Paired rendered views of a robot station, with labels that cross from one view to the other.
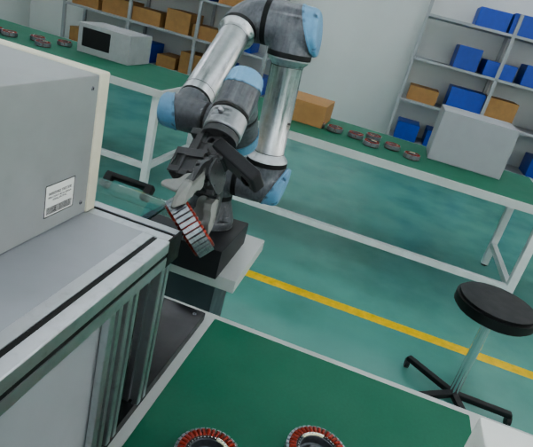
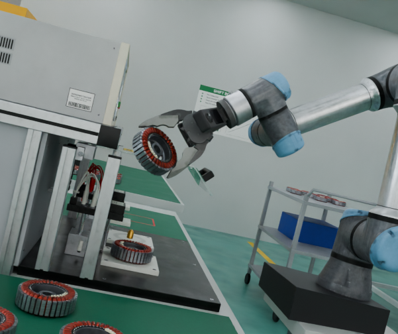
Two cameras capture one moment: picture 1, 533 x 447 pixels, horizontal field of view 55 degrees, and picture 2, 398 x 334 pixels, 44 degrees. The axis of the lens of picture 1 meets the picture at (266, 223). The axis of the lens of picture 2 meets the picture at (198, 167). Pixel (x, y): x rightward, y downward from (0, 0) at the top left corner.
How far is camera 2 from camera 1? 114 cm
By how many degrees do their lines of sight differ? 71
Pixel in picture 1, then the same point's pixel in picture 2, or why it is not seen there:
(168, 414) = (87, 295)
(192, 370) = (148, 305)
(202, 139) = not seen: hidden behind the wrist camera
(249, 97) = (258, 85)
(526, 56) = not seen: outside the picture
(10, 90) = (51, 27)
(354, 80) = not seen: outside the picture
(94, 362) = (20, 162)
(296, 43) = not seen: outside the picture
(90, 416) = (12, 203)
